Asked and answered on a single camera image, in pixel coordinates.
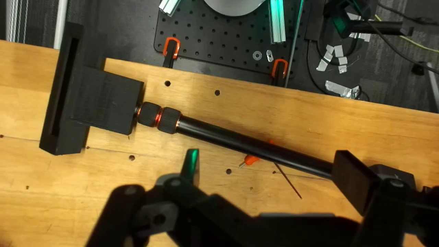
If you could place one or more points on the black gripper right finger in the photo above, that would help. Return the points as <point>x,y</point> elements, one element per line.
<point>389,204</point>

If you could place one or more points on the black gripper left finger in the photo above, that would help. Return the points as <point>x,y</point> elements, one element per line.
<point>132,215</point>

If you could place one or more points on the small orange plastic piece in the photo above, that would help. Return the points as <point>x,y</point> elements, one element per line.
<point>249,160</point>

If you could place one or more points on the orange clamp left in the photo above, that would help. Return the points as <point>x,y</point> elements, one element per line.
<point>171,50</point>

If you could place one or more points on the orange clamp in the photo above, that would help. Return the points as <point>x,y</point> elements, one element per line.
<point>279,71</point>
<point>171,50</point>

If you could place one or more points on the black perforated breadboard plate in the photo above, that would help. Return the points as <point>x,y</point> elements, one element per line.
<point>232,41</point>

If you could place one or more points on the orange clamp right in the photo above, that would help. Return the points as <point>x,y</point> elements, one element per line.
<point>279,71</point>

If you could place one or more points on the white round disc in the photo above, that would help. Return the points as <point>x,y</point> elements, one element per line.
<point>234,6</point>

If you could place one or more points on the aluminium extrusion bar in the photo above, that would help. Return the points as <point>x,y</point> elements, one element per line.
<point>276,20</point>

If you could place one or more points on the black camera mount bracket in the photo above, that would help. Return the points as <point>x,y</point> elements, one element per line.
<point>86,94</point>

